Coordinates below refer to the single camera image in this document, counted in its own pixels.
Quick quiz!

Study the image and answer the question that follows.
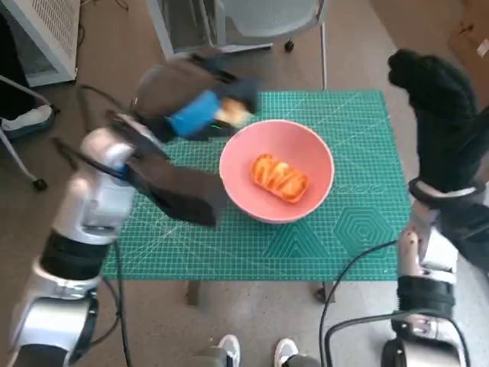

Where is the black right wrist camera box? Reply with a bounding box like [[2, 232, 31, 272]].
[[431, 194, 489, 271]]

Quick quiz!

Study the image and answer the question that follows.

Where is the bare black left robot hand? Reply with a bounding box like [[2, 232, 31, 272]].
[[164, 53, 261, 143]]

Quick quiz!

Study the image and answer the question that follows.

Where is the grey table leg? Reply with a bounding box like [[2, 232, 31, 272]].
[[316, 281, 337, 303]]

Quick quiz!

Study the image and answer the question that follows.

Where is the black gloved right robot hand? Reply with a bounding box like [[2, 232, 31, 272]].
[[387, 47, 489, 195]]

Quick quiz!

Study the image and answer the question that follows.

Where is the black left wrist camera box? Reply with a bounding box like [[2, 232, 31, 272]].
[[125, 152, 225, 226]]

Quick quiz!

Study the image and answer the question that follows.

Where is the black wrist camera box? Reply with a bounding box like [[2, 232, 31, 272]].
[[431, 194, 489, 271], [125, 152, 225, 226]]

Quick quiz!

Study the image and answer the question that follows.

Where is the green cutting mat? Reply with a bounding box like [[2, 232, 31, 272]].
[[102, 89, 412, 282]]

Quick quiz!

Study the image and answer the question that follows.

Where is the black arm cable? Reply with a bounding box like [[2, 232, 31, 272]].
[[319, 239, 469, 367], [101, 240, 133, 367]]

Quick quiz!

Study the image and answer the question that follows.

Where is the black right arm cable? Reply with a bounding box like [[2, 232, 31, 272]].
[[319, 239, 469, 367]]

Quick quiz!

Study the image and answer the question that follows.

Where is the brown cardboard box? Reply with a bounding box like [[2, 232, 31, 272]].
[[449, 0, 489, 66]]

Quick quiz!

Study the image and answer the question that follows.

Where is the grey mesh chair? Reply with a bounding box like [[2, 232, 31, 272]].
[[206, 0, 329, 91]]

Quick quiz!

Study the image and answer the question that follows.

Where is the orange braided toy bread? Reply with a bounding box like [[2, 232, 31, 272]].
[[250, 152, 310, 204]]

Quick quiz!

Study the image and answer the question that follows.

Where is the pale round toy bun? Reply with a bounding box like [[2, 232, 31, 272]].
[[219, 97, 253, 127]]

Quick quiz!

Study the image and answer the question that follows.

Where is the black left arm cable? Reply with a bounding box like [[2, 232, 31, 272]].
[[101, 240, 133, 367]]

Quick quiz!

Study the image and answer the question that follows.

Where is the white shoe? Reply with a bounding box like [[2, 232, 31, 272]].
[[274, 338, 299, 367], [219, 334, 241, 367]]

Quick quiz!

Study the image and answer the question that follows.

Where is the pink bowl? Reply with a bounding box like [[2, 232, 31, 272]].
[[219, 119, 336, 225]]

